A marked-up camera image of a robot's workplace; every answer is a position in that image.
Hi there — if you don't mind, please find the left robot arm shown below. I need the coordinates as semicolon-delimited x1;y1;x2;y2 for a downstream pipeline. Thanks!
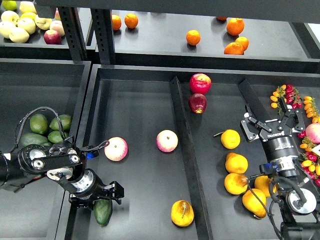
0;106;124;210

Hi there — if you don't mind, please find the yellow pear bottom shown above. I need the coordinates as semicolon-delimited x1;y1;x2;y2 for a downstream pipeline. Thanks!
242;188;267;218

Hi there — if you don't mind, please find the dark red apple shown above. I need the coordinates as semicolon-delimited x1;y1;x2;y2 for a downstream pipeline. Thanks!
188;93;207;114

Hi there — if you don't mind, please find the pink peach right edge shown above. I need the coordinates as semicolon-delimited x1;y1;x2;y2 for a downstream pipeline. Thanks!
305;123;320;144

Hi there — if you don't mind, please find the black centre tray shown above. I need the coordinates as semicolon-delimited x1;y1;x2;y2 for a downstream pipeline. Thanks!
62;64;320;240

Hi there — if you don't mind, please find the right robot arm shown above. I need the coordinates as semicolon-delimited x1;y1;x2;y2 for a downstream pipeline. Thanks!
240;98;320;240

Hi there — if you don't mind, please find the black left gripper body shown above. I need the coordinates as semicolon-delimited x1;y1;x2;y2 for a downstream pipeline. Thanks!
82;175;111;200

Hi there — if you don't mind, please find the pink apple left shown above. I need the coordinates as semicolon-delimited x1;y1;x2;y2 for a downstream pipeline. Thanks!
104;136;128;162

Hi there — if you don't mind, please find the black shelf post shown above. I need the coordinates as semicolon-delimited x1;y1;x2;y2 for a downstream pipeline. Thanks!
57;6;87;62
90;8;116;65

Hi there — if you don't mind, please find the green avocado middle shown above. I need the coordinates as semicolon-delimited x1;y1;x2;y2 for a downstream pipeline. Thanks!
47;130;64;144

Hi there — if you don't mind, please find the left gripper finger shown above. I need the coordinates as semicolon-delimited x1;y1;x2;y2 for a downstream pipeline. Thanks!
68;193;94;210
101;181;124;205

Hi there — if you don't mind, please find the yellow pear brown tip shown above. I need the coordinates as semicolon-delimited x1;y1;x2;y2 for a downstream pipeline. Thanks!
254;175;272;198

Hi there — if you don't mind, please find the red chili pepper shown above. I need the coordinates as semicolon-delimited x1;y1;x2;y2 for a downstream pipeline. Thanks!
291;107;307;139

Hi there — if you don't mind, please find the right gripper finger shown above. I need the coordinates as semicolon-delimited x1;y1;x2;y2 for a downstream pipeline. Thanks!
277;97;306;133
240;104;273;142

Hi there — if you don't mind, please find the mixed tomato bunch lower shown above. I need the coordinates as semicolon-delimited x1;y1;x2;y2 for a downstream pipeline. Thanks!
299;136;320;188

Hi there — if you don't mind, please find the yellow pear with stem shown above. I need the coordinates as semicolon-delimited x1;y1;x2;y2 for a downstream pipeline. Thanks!
170;200;195;227

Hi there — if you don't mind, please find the green avocado upper right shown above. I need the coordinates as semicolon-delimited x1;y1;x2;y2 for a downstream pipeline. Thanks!
49;114;72;132

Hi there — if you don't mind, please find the front orange on shelf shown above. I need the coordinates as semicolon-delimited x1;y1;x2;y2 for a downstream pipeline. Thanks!
224;42;244;55

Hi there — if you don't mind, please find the black shelf post right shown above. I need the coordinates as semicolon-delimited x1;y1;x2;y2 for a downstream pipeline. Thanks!
90;8;116;65

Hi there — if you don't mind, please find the orange cherry tomato bunch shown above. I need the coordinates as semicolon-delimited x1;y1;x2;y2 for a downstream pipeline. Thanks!
270;84;287;109

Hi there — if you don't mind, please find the round yellow pear top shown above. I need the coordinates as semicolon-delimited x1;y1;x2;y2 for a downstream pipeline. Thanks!
213;129;241;150

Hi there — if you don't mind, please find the small orange on shelf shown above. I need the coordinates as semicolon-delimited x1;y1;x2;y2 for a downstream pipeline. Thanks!
235;36;250;51

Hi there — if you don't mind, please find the bright red apple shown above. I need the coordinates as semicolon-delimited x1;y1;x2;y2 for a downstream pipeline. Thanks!
189;73;212;95

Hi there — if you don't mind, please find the black tray divider right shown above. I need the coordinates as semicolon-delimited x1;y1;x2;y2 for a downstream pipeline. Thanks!
237;79;320;208

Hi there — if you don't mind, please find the red apple on shelf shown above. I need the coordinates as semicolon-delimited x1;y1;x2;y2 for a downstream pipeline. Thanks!
44;29;62;45

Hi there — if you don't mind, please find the black tray divider left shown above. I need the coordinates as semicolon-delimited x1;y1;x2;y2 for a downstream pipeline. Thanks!
169;76;214;240

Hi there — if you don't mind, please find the green avocado upper left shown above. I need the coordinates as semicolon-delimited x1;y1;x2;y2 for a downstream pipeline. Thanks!
29;113;48;135

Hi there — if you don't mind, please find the orange tomato bunch right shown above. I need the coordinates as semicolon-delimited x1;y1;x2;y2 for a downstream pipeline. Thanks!
303;96;320;124

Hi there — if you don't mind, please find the black shelf post left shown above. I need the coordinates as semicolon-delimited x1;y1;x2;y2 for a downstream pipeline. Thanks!
57;6;87;62

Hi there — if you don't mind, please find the red cherry tomato bunch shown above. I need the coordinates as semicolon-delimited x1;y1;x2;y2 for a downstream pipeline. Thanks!
285;84;302;109

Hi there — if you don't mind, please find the dark green avocado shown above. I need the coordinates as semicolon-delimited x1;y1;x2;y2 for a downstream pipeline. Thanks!
93;199;113;227

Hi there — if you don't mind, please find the black left tray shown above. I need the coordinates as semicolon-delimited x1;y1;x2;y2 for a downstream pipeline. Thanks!
0;58;91;240

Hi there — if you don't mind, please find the orange on shelf centre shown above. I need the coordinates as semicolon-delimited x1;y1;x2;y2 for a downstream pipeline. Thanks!
186;29;201;46

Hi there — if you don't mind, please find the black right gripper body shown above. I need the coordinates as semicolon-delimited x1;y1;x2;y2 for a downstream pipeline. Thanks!
258;119;299;163

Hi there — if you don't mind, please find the large orange on shelf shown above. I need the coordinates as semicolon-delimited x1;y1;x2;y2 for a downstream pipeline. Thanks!
226;17;245;36

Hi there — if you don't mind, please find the pink apple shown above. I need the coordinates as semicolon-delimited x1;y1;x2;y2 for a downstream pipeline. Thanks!
104;136;128;162
156;129;178;153

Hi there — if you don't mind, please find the black tray divider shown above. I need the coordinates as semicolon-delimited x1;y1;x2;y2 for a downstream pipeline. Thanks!
169;76;214;240
237;79;320;208

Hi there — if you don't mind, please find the pink apple right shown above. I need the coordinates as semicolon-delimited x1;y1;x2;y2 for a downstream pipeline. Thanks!
156;129;178;153

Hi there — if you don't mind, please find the black tray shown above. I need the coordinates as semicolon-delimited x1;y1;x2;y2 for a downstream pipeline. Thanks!
0;58;91;240
62;64;320;240

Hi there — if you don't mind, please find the pink peach on shelf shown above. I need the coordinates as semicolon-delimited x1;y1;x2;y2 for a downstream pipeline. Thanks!
49;20;65;37

